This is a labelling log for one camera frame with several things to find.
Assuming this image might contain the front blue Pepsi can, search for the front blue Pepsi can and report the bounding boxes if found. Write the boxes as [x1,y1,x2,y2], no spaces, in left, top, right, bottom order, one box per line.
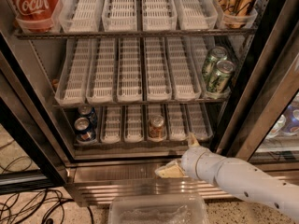
[74,118,96,142]

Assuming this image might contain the orange soda can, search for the orange soda can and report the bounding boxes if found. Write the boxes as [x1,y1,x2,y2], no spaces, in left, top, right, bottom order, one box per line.
[149,115,164,138]

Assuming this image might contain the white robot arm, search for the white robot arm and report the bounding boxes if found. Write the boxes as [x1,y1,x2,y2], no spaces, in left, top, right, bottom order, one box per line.
[155,133,299,222]

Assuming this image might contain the rear green can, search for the rear green can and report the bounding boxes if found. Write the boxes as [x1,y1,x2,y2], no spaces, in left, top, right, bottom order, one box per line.
[202,46,228,81]

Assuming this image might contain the blue can behind door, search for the blue can behind door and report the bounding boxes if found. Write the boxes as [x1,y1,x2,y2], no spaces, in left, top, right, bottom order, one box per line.
[282,105,299,135]

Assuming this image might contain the front green can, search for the front green can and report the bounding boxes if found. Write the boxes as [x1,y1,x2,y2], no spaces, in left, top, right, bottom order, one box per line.
[206,61,235,93]

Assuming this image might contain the white can behind door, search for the white can behind door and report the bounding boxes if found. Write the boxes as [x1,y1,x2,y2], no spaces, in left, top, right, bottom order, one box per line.
[266,115,286,139]

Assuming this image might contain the blue pepsi can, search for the blue pepsi can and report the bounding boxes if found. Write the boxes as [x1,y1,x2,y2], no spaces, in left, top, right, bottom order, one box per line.
[78,106,97,128]
[74,118,96,142]

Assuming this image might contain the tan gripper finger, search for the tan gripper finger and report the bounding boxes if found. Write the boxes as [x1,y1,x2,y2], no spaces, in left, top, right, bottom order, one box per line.
[187,133,200,147]
[155,160,185,178]

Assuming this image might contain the green can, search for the green can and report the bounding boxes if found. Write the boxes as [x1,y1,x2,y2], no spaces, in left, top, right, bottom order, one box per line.
[202,46,228,81]
[206,61,235,93]

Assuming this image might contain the black floor cables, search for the black floor cables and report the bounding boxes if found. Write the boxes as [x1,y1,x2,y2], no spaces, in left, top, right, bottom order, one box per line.
[0,139,95,224]

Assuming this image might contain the bottom metal shelf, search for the bottom metal shelf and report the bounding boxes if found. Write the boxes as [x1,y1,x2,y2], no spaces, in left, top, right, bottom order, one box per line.
[74,140,188,150]

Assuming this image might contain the metal shelf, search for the metal shelf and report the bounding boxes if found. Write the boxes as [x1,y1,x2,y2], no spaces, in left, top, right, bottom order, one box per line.
[74,140,188,150]
[14,27,256,40]
[52,98,228,108]

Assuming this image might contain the glass fridge door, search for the glass fridge door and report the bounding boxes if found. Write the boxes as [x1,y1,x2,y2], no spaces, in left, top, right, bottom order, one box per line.
[227,23,299,169]

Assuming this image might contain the steel fridge base grille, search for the steel fridge base grille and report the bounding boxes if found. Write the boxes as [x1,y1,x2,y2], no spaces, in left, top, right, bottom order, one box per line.
[66,157,299,207]

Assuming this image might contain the gold tan can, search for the gold tan can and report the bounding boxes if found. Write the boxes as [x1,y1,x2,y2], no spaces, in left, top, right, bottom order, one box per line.
[214,0,256,29]

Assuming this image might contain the top metal shelf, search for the top metal shelf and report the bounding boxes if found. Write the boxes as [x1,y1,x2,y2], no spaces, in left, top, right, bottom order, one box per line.
[14,27,256,40]

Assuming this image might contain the middle metal shelf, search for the middle metal shelf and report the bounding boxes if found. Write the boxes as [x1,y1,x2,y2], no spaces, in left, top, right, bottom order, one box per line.
[52,98,228,108]

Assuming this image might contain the red Coca-Cola can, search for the red Coca-Cola can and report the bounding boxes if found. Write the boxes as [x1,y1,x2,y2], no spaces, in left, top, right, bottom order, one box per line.
[12,0,61,33]

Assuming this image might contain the rear blue Pepsi can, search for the rear blue Pepsi can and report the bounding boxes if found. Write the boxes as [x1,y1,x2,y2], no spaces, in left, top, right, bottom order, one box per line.
[78,106,97,128]

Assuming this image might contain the clear plastic bin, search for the clear plastic bin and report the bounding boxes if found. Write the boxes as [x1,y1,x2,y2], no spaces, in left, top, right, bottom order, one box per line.
[108,194,210,224]

